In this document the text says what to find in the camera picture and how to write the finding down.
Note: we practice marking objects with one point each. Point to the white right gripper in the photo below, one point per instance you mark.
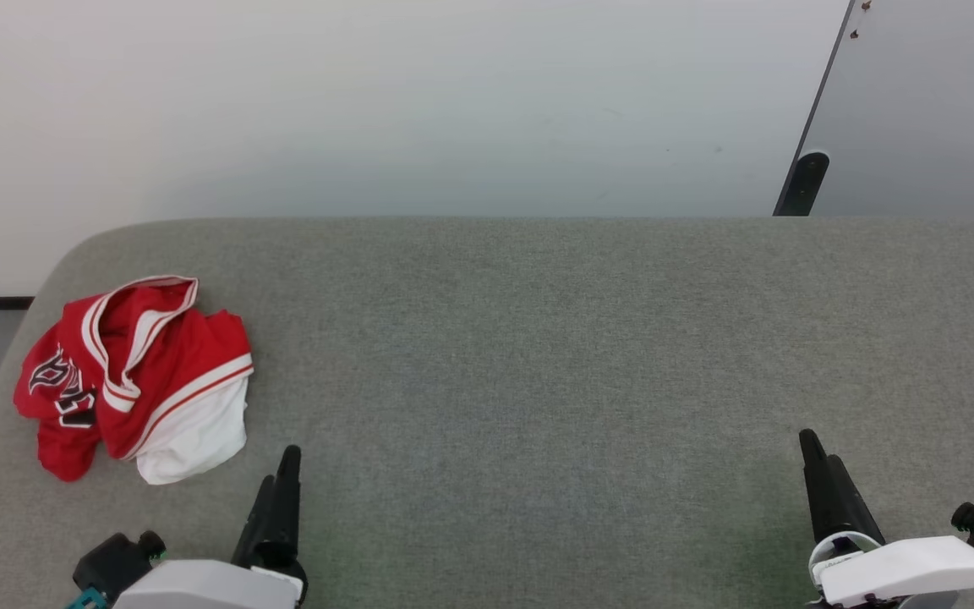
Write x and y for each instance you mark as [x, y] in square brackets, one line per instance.
[910, 571]

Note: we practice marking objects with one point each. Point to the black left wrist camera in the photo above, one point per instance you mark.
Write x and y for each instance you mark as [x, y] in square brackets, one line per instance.
[115, 560]

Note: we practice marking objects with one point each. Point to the grey door panel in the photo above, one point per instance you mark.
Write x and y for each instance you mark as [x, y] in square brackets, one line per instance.
[927, 101]

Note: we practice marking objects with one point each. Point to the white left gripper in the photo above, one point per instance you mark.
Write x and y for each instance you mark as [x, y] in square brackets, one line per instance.
[208, 588]

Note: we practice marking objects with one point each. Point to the red and white jersey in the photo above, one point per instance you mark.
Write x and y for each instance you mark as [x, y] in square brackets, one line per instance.
[174, 372]

